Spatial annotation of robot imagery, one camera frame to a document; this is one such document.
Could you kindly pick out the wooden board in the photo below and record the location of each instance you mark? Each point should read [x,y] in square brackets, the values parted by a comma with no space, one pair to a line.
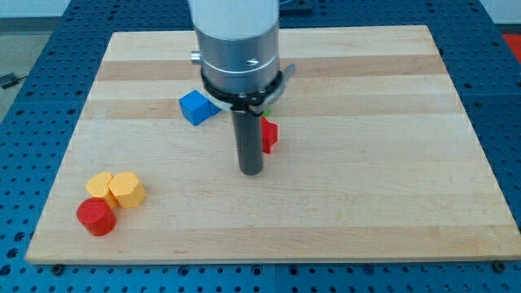
[376,161]

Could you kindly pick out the yellow hexagon block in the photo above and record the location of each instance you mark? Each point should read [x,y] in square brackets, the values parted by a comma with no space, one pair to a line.
[127,189]

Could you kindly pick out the blue cube block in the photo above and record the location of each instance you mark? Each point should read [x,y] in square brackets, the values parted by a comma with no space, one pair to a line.
[196,108]

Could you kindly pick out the yellow heart block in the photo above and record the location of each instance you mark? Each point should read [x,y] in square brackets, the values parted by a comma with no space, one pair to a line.
[97,187]

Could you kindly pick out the red star block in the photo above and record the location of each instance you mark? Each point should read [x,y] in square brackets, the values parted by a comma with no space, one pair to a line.
[269,133]

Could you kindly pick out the red cylinder block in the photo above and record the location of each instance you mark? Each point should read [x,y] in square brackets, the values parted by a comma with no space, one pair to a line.
[96,216]

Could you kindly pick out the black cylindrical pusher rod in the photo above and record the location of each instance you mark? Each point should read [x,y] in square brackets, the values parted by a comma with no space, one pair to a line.
[247,131]

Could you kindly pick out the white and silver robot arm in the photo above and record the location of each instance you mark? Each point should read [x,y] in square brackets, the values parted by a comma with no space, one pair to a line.
[239,65]

